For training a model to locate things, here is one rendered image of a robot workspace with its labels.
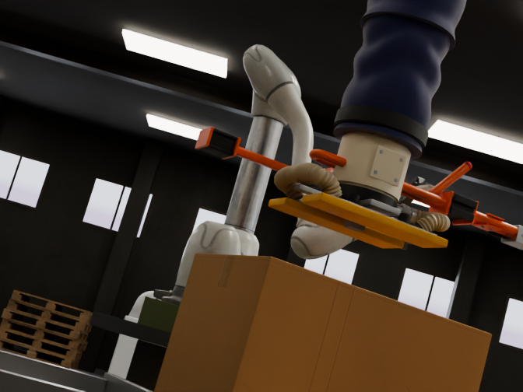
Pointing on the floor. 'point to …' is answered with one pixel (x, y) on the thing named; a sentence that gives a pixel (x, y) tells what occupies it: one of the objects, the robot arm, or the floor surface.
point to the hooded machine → (124, 351)
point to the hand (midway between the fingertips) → (425, 211)
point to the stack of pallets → (47, 330)
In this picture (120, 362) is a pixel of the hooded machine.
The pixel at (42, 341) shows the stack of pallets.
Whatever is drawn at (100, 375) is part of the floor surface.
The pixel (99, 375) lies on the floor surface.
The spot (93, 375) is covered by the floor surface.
